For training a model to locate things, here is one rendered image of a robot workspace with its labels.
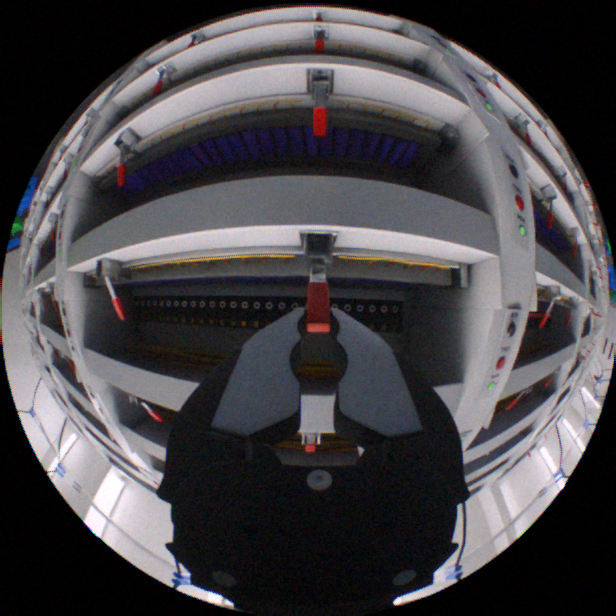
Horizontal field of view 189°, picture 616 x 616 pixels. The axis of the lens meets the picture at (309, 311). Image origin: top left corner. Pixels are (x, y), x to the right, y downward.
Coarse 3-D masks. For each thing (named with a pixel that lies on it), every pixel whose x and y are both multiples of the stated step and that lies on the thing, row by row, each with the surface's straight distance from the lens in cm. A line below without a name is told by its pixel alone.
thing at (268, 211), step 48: (192, 192) 20; (240, 192) 17; (288, 192) 16; (336, 192) 16; (384, 192) 17; (96, 240) 32; (144, 240) 22; (192, 240) 20; (240, 240) 19; (288, 240) 18; (336, 240) 18; (384, 240) 18; (432, 240) 18; (480, 240) 21; (96, 288) 47; (144, 288) 48; (192, 288) 39; (240, 288) 35; (288, 288) 33; (336, 288) 33; (432, 288) 34; (480, 288) 25
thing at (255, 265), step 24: (144, 264) 32; (168, 264) 28; (192, 264) 24; (216, 264) 24; (240, 264) 23; (264, 264) 22; (288, 264) 21; (336, 264) 21; (360, 264) 22; (384, 264) 22; (408, 264) 23; (432, 264) 23
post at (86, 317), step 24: (96, 120) 59; (72, 216) 47; (96, 216) 50; (72, 240) 46; (72, 312) 45; (96, 312) 48; (96, 336) 49; (120, 336) 53; (96, 408) 61; (120, 408) 55; (144, 408) 62; (120, 432) 57; (144, 456) 65
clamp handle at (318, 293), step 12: (312, 264) 15; (324, 264) 16; (312, 276) 14; (324, 276) 14; (312, 288) 13; (324, 288) 13; (312, 300) 12; (324, 300) 12; (312, 312) 11; (324, 312) 11; (312, 324) 11; (324, 324) 11
